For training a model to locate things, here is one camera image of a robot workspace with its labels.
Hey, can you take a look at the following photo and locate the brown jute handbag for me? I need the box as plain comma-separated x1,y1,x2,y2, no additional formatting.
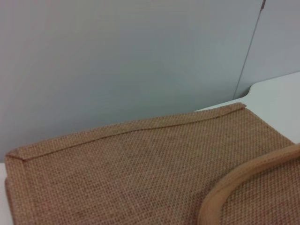
4,102,300,225

